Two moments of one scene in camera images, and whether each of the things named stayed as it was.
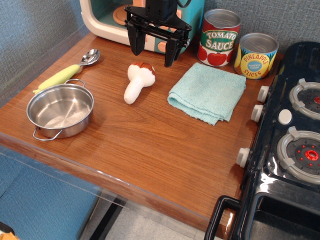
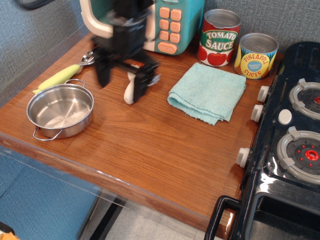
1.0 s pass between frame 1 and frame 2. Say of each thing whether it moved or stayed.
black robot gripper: moved
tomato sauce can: stayed
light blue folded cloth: stayed
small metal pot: stayed
